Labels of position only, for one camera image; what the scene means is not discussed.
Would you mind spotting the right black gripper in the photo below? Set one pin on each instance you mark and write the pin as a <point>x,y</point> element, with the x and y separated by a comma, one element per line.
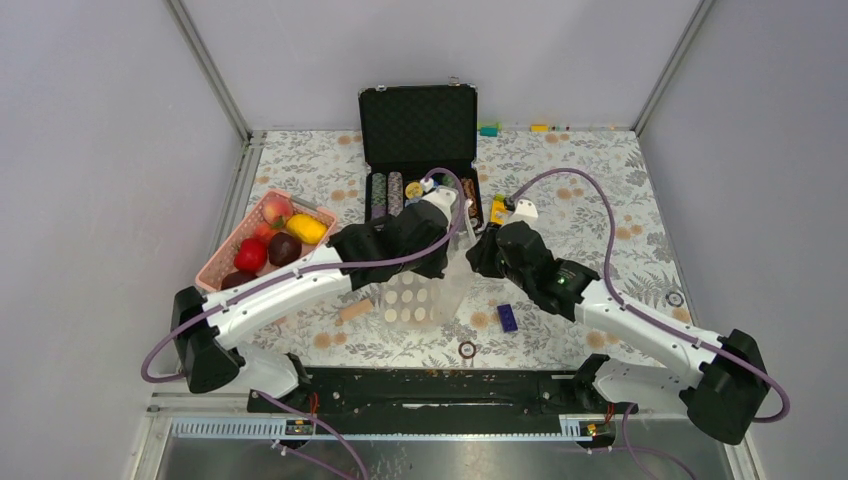
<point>479,256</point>

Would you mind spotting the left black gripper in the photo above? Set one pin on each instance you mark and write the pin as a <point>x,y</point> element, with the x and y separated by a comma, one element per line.
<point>435,268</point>

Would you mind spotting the purple rectangular block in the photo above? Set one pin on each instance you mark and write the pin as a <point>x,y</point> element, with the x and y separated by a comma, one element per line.
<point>507,318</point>

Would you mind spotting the yellow plastic toy tool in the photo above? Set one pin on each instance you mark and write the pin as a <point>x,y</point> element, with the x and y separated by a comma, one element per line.
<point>499,212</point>

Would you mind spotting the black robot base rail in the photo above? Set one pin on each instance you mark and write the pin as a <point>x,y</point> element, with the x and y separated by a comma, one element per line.
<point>359,401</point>

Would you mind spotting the poker chip near front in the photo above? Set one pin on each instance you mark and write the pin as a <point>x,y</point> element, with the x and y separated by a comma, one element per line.
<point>467,350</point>

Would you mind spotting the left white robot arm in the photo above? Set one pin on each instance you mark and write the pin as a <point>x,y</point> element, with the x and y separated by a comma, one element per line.
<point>212,333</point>

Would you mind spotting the pink peach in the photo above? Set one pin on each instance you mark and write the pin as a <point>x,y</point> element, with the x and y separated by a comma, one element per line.
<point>277,211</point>
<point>264,232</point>

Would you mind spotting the teal block at wall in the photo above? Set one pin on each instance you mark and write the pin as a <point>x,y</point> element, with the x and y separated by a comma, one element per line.
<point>489,131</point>

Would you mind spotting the dark purple plum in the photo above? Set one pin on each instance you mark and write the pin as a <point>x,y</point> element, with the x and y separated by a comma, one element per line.
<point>283,249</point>

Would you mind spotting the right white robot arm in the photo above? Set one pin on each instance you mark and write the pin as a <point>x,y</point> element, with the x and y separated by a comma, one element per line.
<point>716,381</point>

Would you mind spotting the clear zip top bag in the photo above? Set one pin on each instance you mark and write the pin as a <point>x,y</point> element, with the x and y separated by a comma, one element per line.
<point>409,300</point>

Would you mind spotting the black poker chip case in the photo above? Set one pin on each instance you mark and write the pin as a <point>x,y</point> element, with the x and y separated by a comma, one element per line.
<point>413,129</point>

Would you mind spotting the pink plastic basket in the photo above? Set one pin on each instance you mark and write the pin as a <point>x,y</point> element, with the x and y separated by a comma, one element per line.
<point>221,262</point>

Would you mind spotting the dark red apple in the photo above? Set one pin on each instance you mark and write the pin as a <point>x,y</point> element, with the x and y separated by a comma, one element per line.
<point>237,278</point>

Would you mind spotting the long wooden block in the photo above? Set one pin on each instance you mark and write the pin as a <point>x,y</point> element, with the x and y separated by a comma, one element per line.
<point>355,310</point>

